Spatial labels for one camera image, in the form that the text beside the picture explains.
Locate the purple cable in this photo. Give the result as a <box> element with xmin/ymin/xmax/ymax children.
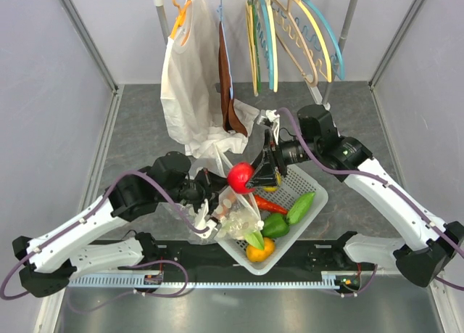
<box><xmin>0</xmin><ymin>170</ymin><xmax>215</xmax><ymax>314</ymax></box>
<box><xmin>277</xmin><ymin>107</ymin><xmax>464</xmax><ymax>298</ymax></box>

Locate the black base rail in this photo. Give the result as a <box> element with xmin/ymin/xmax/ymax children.
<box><xmin>86</xmin><ymin>232</ymin><xmax>383</xmax><ymax>281</ymax></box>

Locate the yellow lemon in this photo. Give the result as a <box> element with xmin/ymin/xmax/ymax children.
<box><xmin>262</xmin><ymin>173</ymin><xmax>282</xmax><ymax>192</ymax></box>

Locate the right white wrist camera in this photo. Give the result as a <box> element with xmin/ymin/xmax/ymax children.
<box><xmin>256</xmin><ymin>110</ymin><xmax>280</xmax><ymax>144</ymax></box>

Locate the blue wire hanger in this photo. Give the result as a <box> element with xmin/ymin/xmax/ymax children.
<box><xmin>218</xmin><ymin>0</ymin><xmax>234</xmax><ymax>98</ymax></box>

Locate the orange carrot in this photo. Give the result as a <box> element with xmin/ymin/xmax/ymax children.
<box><xmin>254</xmin><ymin>195</ymin><xmax>288</xmax><ymax>215</ymax></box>

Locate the light green cucumber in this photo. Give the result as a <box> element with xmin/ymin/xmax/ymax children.
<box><xmin>286</xmin><ymin>192</ymin><xmax>315</xmax><ymax>225</ymax></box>

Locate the white slotted cable duct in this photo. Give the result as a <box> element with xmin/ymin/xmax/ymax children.
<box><xmin>68</xmin><ymin>271</ymin><xmax>340</xmax><ymax>289</ymax></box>

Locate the red apple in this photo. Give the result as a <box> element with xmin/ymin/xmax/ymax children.
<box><xmin>227</xmin><ymin>162</ymin><xmax>254</xmax><ymax>194</ymax></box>

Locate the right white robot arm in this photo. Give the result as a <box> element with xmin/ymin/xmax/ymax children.
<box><xmin>246</xmin><ymin>104</ymin><xmax>463</xmax><ymax>287</ymax></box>

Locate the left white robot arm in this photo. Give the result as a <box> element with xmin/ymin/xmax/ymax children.
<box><xmin>12</xmin><ymin>152</ymin><xmax>228</xmax><ymax>297</ymax></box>

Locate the white plastic basket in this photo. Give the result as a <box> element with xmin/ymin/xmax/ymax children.
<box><xmin>217</xmin><ymin>165</ymin><xmax>328</xmax><ymax>276</ymax></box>

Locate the green hanger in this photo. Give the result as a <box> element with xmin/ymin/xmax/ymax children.
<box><xmin>250</xmin><ymin>0</ymin><xmax>261</xmax><ymax>94</ymax></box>

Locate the clear dotted zip top bag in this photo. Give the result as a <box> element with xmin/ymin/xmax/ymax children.
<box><xmin>180</xmin><ymin>144</ymin><xmax>264</xmax><ymax>244</ymax></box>

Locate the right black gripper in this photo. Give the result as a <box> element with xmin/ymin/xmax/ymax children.
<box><xmin>246</xmin><ymin>129</ymin><xmax>320</xmax><ymax>188</ymax></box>

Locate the brown cloth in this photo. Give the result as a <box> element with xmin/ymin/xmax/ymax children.
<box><xmin>218</xmin><ymin>22</ymin><xmax>248</xmax><ymax>136</ymax></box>

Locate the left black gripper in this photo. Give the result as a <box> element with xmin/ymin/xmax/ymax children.
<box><xmin>158</xmin><ymin>168</ymin><xmax>231</xmax><ymax>219</ymax></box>

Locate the light blue hanger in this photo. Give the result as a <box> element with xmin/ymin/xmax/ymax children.
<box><xmin>256</xmin><ymin>0</ymin><xmax>274</xmax><ymax>90</ymax></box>

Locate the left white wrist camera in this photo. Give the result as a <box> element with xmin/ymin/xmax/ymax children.
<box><xmin>194</xmin><ymin>200</ymin><xmax>220</xmax><ymax>240</ymax></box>

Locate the green bell pepper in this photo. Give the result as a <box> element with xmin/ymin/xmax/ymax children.
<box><xmin>261</xmin><ymin>213</ymin><xmax>290</xmax><ymax>239</ymax></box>

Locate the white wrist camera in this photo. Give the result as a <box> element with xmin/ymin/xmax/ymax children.
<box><xmin>194</xmin><ymin>200</ymin><xmax>220</xmax><ymax>240</ymax></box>
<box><xmin>256</xmin><ymin>110</ymin><xmax>280</xmax><ymax>144</ymax></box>

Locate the teal plastic hanger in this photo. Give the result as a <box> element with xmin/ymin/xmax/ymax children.
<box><xmin>295</xmin><ymin>0</ymin><xmax>345</xmax><ymax>83</ymax></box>

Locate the cream hanger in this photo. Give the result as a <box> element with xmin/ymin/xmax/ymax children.
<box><xmin>246</xmin><ymin>1</ymin><xmax>259</xmax><ymax>96</ymax></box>

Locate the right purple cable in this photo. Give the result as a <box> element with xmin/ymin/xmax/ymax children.
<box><xmin>277</xmin><ymin>107</ymin><xmax>464</xmax><ymax>298</ymax></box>

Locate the orange hanger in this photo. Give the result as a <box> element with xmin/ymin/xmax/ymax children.
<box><xmin>170</xmin><ymin>0</ymin><xmax>191</xmax><ymax>40</ymax></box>

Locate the white t-shirt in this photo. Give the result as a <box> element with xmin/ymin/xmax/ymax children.
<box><xmin>160</xmin><ymin>0</ymin><xmax>259</xmax><ymax>158</ymax></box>

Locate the orange tangerine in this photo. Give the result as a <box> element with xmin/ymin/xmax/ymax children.
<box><xmin>246</xmin><ymin>237</ymin><xmax>276</xmax><ymax>263</ymax></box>

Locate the yellow plastic hanger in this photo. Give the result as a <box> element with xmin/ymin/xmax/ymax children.
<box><xmin>273</xmin><ymin>0</ymin><xmax>342</xmax><ymax>86</ymax></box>

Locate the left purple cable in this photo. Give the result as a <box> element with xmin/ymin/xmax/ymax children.
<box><xmin>0</xmin><ymin>170</ymin><xmax>215</xmax><ymax>314</ymax></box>

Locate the white cauliflower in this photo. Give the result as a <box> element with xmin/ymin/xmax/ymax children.
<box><xmin>244</xmin><ymin>231</ymin><xmax>265</xmax><ymax>250</ymax></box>

